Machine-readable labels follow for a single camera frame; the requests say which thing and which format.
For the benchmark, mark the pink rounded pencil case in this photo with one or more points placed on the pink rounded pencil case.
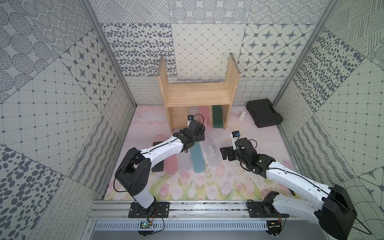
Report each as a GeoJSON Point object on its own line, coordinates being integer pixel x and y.
{"type": "Point", "coordinates": [171, 165]}

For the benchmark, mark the black plastic tool case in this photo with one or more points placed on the black plastic tool case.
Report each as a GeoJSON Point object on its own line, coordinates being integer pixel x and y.
{"type": "Point", "coordinates": [263, 113]}

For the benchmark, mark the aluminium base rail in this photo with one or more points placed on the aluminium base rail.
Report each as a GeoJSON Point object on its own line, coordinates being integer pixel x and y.
{"type": "Point", "coordinates": [181, 216]}

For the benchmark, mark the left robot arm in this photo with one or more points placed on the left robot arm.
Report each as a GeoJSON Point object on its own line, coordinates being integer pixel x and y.
{"type": "Point", "coordinates": [134, 170]}

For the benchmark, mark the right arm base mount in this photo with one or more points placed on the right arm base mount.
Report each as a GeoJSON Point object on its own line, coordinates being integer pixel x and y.
{"type": "Point", "coordinates": [264, 209]}

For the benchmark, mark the clear rounded pencil case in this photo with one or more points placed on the clear rounded pencil case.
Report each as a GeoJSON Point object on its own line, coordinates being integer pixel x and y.
{"type": "Point", "coordinates": [184, 162]}

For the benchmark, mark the teal pencil case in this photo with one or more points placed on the teal pencil case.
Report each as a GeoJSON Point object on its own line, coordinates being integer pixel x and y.
{"type": "Point", "coordinates": [197, 158]}

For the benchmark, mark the frosted rectangular pencil case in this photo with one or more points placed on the frosted rectangular pencil case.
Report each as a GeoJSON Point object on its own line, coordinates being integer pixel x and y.
{"type": "Point", "coordinates": [193, 110]}

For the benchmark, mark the dark green pencil case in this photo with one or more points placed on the dark green pencil case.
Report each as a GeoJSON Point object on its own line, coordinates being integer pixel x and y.
{"type": "Point", "coordinates": [218, 122]}

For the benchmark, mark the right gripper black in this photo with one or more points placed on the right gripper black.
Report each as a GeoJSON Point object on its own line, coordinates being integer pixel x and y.
{"type": "Point", "coordinates": [230, 151]}

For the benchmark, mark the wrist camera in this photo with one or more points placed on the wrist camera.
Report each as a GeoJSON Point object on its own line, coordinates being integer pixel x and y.
{"type": "Point", "coordinates": [235, 136]}
{"type": "Point", "coordinates": [190, 119]}

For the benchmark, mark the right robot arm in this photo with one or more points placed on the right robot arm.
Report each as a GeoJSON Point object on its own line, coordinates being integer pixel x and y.
{"type": "Point", "coordinates": [329, 207]}

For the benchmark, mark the black rectangular pencil case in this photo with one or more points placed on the black rectangular pencil case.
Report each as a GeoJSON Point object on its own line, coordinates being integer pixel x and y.
{"type": "Point", "coordinates": [158, 167]}

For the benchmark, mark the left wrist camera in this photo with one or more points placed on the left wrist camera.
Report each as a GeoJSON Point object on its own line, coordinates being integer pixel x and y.
{"type": "Point", "coordinates": [190, 119]}

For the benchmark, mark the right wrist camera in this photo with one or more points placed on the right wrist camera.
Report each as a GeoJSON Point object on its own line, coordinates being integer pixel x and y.
{"type": "Point", "coordinates": [235, 136]}

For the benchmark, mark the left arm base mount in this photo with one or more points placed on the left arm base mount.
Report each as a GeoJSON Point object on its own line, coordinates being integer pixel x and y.
{"type": "Point", "coordinates": [155, 210]}

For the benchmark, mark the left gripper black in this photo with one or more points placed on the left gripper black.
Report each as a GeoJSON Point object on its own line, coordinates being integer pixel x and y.
{"type": "Point", "coordinates": [197, 130]}

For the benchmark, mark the wooden two-tier shelf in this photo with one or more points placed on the wooden two-tier shelf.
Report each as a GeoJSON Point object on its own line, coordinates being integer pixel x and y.
{"type": "Point", "coordinates": [178, 98]}

